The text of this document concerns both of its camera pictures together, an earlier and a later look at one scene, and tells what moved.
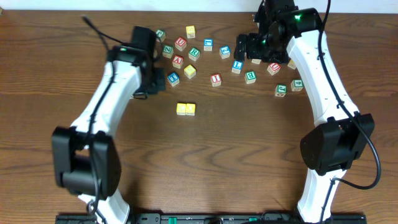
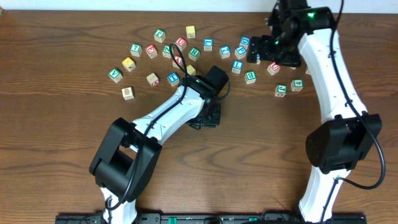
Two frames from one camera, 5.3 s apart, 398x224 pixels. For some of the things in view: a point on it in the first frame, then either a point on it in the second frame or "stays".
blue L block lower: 237,66 stays
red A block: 177,61 stays
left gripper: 158,80 -> 207,119
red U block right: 273,68 stays
